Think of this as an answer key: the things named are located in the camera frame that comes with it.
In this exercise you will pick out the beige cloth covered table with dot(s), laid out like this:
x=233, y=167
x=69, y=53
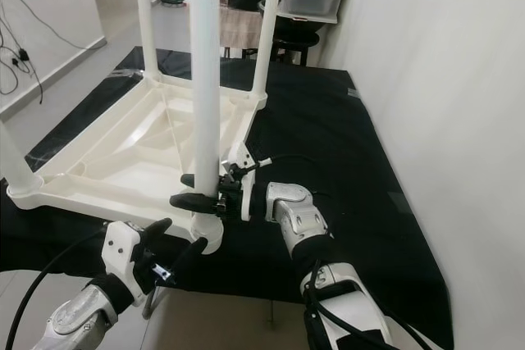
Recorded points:
x=238, y=29

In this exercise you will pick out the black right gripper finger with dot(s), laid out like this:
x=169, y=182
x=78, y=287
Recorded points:
x=189, y=180
x=197, y=202

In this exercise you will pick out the white plastic table leg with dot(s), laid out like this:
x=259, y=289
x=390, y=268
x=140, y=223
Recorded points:
x=269, y=30
x=205, y=55
x=146, y=22
x=20, y=171

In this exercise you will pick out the white plastic children table top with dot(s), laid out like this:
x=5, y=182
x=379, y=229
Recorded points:
x=123, y=161

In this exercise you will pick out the black round stool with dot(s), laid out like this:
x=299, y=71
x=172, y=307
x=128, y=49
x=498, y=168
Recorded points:
x=298, y=47

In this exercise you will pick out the black wok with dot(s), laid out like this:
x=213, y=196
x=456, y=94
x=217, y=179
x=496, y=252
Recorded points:
x=299, y=29

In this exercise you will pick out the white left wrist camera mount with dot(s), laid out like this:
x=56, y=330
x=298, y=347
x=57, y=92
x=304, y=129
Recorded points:
x=119, y=250

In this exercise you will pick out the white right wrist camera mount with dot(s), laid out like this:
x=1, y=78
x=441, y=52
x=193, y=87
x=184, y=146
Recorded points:
x=246, y=198

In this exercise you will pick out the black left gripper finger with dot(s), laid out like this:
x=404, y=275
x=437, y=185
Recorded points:
x=157, y=229
x=190, y=253

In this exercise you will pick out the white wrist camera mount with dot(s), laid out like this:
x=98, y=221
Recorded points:
x=246, y=198
x=119, y=250

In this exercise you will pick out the black power plug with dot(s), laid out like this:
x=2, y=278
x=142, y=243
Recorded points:
x=24, y=55

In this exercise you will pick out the black tablecloth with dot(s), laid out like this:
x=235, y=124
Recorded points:
x=336, y=161

